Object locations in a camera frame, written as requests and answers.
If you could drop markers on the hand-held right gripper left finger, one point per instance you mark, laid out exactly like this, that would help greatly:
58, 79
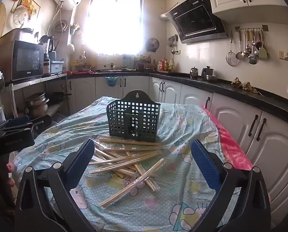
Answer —
80, 160

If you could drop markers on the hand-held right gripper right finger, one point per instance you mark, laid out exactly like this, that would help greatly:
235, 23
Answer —
205, 164

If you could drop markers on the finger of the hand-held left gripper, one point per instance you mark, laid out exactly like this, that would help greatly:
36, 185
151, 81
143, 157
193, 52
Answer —
41, 121
16, 121

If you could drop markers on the bunch of chopsticks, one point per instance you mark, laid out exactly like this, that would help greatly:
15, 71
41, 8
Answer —
124, 160

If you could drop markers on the green plastic utensil basket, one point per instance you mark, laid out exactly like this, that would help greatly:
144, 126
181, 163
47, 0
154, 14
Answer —
134, 125

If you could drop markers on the person's left hand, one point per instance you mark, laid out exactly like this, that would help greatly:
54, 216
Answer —
10, 167

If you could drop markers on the stacked steel pots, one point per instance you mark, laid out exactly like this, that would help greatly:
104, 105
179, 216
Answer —
36, 104

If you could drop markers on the black frying pan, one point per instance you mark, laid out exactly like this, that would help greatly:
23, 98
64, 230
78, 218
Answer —
55, 96

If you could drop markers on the pink plastic table cover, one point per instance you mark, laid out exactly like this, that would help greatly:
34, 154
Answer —
231, 147

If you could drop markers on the steel storage shelf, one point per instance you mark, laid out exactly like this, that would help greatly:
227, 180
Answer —
30, 81

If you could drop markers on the cartoon print blue sheet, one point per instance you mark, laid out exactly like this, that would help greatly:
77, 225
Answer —
182, 125

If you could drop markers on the blue plastic box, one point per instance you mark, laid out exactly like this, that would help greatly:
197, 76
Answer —
57, 67

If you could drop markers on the blender with dark jar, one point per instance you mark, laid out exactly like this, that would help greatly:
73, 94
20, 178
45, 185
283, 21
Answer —
46, 65

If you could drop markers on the black microwave oven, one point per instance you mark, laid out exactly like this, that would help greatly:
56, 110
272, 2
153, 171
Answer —
28, 60

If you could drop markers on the red cloth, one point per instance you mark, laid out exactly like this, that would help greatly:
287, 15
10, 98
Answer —
82, 72

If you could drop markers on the teal hanging bin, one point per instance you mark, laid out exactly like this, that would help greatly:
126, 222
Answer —
111, 81

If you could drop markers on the brown lumpy roots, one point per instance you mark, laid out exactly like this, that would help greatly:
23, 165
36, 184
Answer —
243, 85

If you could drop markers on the dark steel teapot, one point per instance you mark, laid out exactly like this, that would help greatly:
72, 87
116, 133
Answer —
208, 73

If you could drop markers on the steel kettle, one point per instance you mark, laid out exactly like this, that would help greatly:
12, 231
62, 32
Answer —
194, 73

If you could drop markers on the black kitchen countertop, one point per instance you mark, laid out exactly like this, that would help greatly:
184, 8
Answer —
274, 101

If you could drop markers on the yellow oil bottle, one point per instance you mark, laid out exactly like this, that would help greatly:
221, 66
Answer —
171, 65

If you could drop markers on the grey drawer organizer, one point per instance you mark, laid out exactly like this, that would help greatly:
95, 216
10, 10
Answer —
128, 61

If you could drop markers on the red label bottles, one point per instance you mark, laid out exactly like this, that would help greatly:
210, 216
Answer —
162, 65

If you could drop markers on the steel ladle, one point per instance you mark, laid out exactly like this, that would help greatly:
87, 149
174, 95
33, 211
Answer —
239, 55

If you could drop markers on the large steel spoon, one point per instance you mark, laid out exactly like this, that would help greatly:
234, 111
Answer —
252, 59

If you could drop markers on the counter rack with jars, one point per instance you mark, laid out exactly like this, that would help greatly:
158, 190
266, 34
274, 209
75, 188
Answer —
144, 64

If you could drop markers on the framed fruit picture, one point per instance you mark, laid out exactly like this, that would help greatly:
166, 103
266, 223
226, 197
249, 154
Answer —
28, 2

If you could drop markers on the bright kitchen window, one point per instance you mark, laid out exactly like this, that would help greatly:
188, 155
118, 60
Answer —
115, 21

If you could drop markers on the pale green spatula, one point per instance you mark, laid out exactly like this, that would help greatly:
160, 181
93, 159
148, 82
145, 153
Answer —
263, 53

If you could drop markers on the hanging kitchen tools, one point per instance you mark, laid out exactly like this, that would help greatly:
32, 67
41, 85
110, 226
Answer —
174, 41

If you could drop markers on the small black fan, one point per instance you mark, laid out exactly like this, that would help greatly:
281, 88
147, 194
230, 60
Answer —
152, 45

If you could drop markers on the black ladle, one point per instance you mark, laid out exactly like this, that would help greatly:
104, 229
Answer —
258, 44

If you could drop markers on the black range hood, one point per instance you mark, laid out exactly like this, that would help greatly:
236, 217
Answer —
194, 19

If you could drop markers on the white wall socket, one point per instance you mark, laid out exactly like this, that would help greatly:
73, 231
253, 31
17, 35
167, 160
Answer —
283, 55

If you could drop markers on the wall utensil rail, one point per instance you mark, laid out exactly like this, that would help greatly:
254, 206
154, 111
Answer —
265, 27

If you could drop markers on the silver vent duct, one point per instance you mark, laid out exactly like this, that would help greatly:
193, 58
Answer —
162, 16

